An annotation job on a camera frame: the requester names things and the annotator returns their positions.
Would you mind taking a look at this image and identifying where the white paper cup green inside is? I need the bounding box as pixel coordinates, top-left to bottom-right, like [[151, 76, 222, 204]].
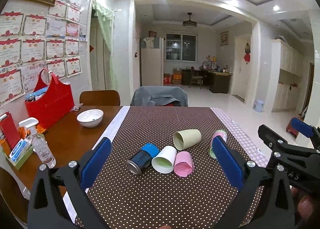
[[151, 146, 177, 174]]

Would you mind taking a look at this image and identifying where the pink patterned cup green inside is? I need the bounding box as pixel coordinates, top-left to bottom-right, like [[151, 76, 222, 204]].
[[208, 130, 227, 159]]

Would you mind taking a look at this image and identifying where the pink paper cup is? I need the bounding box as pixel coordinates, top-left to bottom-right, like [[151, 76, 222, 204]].
[[174, 151, 194, 178]]

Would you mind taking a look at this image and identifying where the pale green plastic cup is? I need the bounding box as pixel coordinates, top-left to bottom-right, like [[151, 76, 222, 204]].
[[173, 129, 202, 151]]

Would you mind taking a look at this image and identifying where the person's right hand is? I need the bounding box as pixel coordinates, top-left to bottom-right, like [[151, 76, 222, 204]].
[[291, 187, 319, 228]]

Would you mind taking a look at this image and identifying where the person's left hand thumb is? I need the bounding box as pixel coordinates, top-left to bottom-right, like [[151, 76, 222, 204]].
[[158, 225, 172, 229]]

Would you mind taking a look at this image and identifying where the near wooden chair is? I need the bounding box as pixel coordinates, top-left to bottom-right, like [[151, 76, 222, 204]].
[[1, 168, 29, 226]]

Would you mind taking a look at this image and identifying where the clear spray bottle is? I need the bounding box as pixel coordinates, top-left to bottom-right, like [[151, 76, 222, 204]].
[[19, 117, 56, 168]]

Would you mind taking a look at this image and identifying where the green tray organizer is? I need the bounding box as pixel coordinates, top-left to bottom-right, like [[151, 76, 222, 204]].
[[1, 139, 33, 170]]

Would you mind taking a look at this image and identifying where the blue trash bin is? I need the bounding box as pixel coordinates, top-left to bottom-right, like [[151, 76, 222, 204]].
[[254, 100, 264, 113]]

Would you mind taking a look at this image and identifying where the blue white tissue pack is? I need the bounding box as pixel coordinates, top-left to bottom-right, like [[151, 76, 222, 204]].
[[9, 139, 30, 163]]

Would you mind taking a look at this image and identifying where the red box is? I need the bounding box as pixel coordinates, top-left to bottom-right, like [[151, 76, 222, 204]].
[[0, 112, 21, 149]]

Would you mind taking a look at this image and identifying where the white ceramic bowl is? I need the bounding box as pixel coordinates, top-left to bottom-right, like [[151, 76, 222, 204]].
[[76, 109, 104, 128]]

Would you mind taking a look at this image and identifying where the blue black metal can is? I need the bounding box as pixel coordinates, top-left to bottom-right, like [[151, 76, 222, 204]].
[[126, 143, 159, 175]]

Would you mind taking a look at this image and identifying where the red felt bag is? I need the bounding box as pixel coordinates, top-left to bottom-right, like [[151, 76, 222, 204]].
[[25, 69, 75, 129]]

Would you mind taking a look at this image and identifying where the dark wooden desk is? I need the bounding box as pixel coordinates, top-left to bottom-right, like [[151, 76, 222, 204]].
[[181, 69, 232, 94]]

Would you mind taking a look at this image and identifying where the wooden chair back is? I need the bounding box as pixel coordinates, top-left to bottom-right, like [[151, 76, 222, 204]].
[[79, 90, 120, 106]]

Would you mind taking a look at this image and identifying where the wooden desk chair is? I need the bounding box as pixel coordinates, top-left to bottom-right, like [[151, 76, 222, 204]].
[[189, 66, 203, 89]]

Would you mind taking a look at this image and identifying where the chair with grey cover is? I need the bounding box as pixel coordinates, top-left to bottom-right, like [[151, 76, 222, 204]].
[[130, 86, 188, 107]]

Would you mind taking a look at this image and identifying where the ceiling lamp fan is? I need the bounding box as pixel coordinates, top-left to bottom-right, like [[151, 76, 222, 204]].
[[182, 12, 197, 28]]

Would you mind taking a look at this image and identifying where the green door curtain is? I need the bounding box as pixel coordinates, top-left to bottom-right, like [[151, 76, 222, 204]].
[[92, 0, 117, 90]]

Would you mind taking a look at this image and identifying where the cream wall cabinet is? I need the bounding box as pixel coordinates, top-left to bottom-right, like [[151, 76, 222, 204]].
[[264, 39, 303, 112]]

